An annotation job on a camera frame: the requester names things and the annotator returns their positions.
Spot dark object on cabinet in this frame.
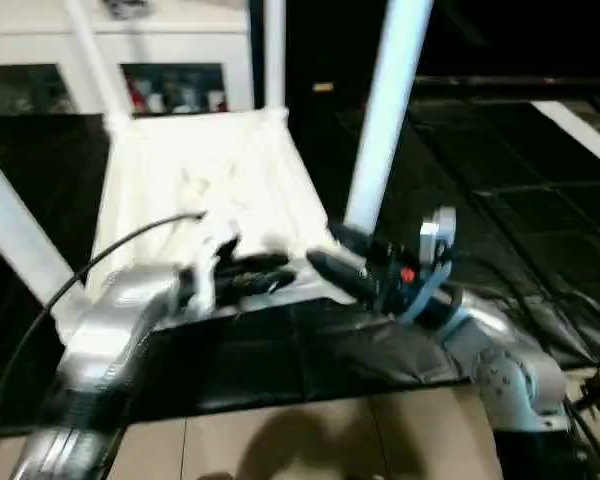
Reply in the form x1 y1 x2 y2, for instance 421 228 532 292
105 0 153 21

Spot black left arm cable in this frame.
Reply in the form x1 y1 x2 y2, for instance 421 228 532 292
0 210 209 441

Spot white glass-door cabinet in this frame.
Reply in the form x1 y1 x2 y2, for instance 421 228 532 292
0 0 256 119

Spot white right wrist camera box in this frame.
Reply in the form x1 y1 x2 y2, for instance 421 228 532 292
395 206 459 326

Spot white flat board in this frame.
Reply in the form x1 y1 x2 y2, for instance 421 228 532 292
532 100 600 173

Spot black metal bar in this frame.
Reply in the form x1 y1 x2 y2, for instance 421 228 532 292
410 76 600 99

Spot white plastic children's table top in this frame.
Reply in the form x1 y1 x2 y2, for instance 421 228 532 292
48 108 353 341

